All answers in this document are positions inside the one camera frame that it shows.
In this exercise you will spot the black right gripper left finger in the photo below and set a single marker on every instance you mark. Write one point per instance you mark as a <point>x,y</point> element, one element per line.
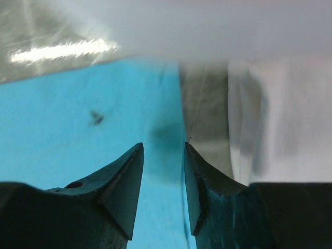
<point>97,211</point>

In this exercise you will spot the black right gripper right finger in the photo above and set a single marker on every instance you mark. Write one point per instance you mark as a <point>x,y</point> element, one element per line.
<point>226,214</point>

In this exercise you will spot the turquoise t shirt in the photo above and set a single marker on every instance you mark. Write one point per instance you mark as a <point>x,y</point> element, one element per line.
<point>61,127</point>

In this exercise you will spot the folded white t shirt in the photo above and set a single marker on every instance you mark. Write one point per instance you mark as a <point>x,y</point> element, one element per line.
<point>279,114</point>

